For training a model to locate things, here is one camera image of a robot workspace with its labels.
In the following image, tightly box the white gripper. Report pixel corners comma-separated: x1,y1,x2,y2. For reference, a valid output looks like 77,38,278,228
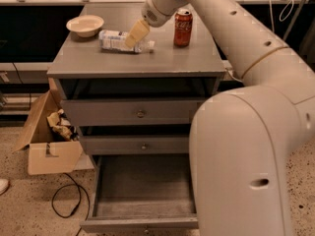
125,0,187,48

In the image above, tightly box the clear blue-label plastic bottle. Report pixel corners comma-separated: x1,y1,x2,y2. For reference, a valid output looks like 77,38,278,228
98,29,155,54

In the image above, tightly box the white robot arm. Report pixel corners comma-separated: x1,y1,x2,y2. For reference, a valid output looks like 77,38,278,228
127,0,315,236

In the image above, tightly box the grey drawer cabinet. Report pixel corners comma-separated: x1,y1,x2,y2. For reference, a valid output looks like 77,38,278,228
46,1,226,169

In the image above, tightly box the grey top drawer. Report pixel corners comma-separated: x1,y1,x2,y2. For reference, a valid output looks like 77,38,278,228
61,98,204,126

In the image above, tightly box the grey middle drawer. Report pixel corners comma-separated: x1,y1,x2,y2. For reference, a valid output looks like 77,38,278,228
80,135,189,155

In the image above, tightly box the grey open bottom drawer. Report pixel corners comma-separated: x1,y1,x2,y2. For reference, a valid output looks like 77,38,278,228
81,154,198,233

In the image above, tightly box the red cola can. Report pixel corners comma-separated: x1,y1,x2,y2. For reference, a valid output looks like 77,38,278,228
173,8,193,47

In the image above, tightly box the white ceramic bowl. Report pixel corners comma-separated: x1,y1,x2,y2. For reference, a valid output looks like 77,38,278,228
66,15,104,37

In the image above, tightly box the crumpled trash in box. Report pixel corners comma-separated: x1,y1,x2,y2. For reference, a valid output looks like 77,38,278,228
47,109,78,142

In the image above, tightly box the open cardboard box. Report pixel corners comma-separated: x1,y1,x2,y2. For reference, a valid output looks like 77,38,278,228
13,79,83,175

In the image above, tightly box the metal stand pole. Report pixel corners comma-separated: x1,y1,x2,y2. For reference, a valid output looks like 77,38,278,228
283,0,309,41

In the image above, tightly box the white shoe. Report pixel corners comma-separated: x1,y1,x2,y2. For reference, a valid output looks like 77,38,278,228
0,179,10,195

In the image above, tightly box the white hanging cable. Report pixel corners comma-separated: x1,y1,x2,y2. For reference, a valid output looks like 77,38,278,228
265,0,295,34

